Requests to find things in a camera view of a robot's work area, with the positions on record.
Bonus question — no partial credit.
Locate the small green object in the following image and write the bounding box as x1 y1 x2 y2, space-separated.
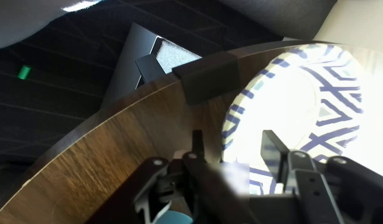
16 63 34 80

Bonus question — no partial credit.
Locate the white cabinet under table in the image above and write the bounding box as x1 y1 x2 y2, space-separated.
102 22 203 110

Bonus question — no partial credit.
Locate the round dark wood table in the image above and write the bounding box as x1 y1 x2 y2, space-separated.
0 38 383 224

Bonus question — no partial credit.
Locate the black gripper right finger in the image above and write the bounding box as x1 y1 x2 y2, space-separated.
260 128 335 209

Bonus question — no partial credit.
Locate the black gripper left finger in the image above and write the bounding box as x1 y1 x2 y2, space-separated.
187 129 226 196

